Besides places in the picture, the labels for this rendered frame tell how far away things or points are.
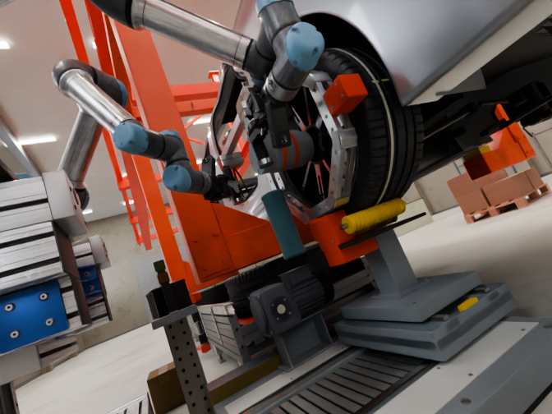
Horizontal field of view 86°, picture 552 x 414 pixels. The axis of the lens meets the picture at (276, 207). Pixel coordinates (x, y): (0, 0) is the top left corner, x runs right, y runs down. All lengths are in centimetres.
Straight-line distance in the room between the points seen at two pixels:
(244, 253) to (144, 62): 107
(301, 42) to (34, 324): 66
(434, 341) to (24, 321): 89
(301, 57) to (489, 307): 88
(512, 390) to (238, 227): 108
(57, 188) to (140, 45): 131
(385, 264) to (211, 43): 87
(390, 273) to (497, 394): 46
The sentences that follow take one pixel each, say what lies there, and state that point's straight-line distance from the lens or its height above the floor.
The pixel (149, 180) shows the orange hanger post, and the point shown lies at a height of 181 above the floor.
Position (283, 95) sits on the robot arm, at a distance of 71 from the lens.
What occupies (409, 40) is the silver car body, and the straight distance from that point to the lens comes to 89.
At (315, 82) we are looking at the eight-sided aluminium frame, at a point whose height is 93.
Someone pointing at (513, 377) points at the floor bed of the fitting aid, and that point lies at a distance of 89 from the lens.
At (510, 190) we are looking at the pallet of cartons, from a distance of 491.
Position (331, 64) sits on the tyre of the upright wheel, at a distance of 104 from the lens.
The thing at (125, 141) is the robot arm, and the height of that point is 89.
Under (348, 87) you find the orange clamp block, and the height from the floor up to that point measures 84.
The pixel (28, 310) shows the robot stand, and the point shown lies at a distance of 65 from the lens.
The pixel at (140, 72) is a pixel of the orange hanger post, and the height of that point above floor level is 159.
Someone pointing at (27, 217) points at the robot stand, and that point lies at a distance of 64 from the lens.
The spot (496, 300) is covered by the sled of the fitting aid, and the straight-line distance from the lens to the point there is 115.
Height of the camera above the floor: 48
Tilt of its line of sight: 10 degrees up
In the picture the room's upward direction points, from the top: 22 degrees counter-clockwise
